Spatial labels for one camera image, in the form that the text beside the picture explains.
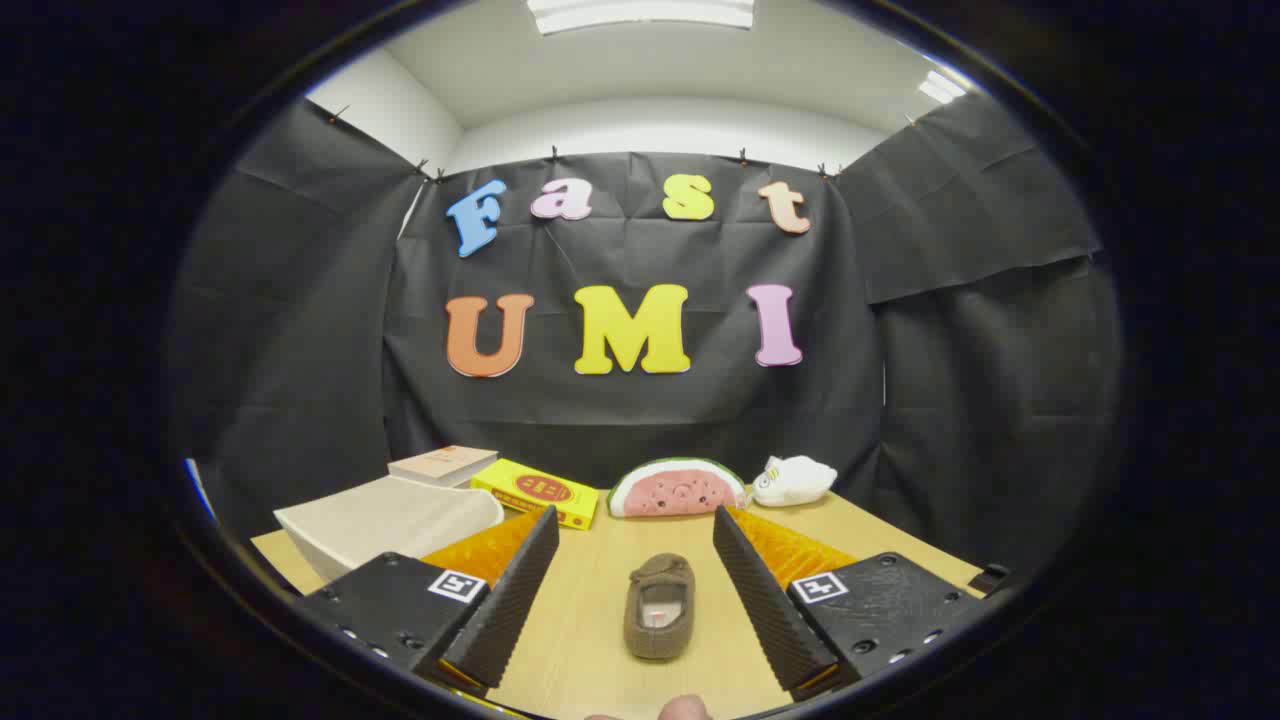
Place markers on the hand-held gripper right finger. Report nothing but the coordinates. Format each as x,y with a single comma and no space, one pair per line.
770,610

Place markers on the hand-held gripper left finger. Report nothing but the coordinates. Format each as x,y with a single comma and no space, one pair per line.
510,600

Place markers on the brown suede shoe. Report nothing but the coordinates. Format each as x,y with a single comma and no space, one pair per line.
660,575

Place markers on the white storage box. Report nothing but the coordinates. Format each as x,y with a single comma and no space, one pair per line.
390,515

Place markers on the yellow book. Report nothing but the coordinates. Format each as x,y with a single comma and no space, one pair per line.
540,490

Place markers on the white plush toy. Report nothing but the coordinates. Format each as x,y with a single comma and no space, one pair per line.
800,480

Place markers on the watermelon slice plush toy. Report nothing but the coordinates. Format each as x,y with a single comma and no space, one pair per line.
675,490

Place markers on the black backdrop cloth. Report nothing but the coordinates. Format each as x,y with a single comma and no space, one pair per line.
300,350

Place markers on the small ceiling light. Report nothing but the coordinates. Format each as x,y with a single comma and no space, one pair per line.
940,87

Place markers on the long ceiling light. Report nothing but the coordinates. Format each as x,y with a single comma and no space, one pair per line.
640,12

